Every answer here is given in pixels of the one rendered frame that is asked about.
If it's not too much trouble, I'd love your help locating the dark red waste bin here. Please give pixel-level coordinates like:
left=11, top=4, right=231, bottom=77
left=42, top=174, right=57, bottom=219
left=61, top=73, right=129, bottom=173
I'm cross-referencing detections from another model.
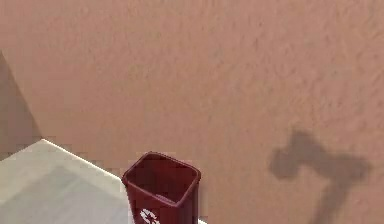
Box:
left=121, top=151, right=202, bottom=224

